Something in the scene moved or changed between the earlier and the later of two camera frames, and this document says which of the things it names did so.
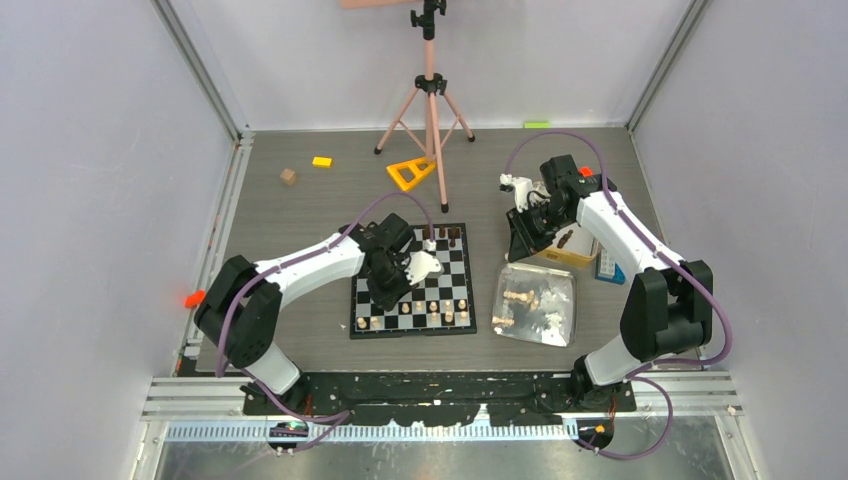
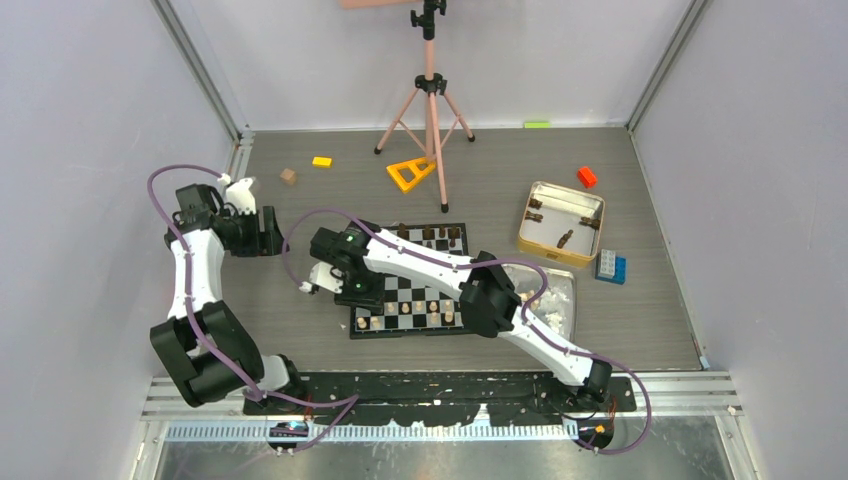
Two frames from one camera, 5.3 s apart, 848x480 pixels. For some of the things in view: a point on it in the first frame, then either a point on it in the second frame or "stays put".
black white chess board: [435, 306] stays put
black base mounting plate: [422, 398] stays put
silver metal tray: [534, 305] stays put
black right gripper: [523, 242] to [372, 301]
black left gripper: [388, 300] to [268, 243]
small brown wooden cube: [288, 176] stays put
